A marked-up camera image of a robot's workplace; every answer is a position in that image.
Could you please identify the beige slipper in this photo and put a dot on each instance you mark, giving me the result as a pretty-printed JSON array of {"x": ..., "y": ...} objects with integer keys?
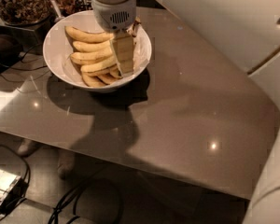
[
  {"x": 28, "y": 147},
  {"x": 66, "y": 163}
]

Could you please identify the yellow banana bunch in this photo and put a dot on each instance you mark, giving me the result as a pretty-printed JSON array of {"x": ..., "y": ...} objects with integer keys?
[{"x": 94, "y": 56}]

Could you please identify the white ceramic bowl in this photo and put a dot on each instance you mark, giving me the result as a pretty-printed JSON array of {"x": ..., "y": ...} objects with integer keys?
[{"x": 58, "y": 46}]

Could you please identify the dark tray with snacks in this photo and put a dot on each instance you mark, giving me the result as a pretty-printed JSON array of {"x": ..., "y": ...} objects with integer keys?
[{"x": 69, "y": 7}]

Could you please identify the right beige slipper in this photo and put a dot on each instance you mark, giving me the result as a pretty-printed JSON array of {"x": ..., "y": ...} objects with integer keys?
[{"x": 66, "y": 163}]

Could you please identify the dark round object left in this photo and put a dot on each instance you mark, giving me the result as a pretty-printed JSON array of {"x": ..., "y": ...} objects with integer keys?
[{"x": 10, "y": 50}]

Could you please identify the left beige slipper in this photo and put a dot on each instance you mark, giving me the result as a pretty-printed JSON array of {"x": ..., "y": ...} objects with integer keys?
[{"x": 28, "y": 147}]

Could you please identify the glass jar of nuts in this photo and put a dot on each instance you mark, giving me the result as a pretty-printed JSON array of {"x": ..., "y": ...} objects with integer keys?
[{"x": 24, "y": 12}]

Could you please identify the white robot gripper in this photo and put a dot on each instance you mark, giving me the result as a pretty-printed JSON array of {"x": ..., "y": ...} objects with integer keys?
[{"x": 114, "y": 15}]

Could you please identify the white spoon handle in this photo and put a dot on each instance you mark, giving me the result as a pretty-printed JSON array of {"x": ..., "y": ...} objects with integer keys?
[{"x": 59, "y": 15}]

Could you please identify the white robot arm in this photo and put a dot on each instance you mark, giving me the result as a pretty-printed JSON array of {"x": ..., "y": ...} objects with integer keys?
[{"x": 247, "y": 32}]

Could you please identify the silver power box on floor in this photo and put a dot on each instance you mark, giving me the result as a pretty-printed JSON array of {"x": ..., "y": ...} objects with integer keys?
[{"x": 10, "y": 190}]

